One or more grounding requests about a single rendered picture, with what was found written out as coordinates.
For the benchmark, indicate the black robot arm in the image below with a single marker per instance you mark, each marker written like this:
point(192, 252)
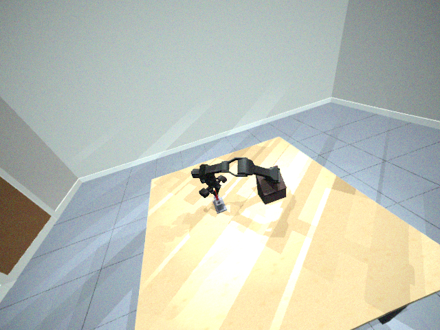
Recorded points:
point(245, 167)

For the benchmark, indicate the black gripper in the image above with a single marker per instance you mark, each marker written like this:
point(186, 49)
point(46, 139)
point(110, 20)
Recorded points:
point(213, 183)

